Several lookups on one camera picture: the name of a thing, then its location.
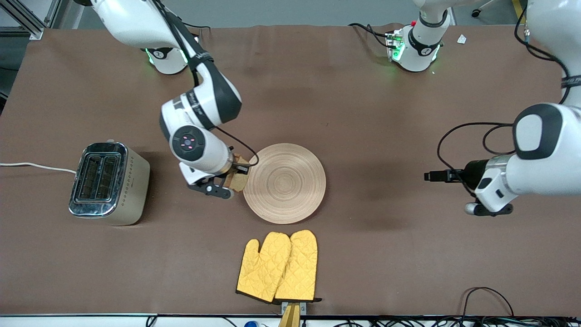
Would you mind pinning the beige chrome two-slot toaster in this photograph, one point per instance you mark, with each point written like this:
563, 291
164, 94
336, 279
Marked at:
111, 184

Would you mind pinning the yellow quilted oven mitt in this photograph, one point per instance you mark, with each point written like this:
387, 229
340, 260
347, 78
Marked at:
299, 265
261, 268

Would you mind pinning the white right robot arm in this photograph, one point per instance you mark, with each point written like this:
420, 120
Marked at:
136, 22

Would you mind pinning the round light wooden plate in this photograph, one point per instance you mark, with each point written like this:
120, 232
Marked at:
286, 184

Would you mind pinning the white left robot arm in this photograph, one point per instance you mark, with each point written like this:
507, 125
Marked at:
553, 172

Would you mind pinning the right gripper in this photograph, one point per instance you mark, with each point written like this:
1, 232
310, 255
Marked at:
238, 167

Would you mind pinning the white paper scrap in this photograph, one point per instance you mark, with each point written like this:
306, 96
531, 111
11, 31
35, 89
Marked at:
461, 39

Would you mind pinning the brown toast slice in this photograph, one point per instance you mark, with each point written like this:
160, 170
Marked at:
238, 181

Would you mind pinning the wooden stick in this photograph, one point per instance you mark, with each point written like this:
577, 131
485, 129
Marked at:
290, 318

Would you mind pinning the aluminium frame profile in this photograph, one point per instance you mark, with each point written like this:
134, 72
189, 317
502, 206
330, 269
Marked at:
32, 20

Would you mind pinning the black caster wheel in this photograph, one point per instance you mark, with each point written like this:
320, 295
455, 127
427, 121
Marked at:
476, 13

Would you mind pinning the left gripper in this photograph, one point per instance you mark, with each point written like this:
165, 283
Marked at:
472, 174

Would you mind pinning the small metal bracket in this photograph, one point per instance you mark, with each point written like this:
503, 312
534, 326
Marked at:
302, 308

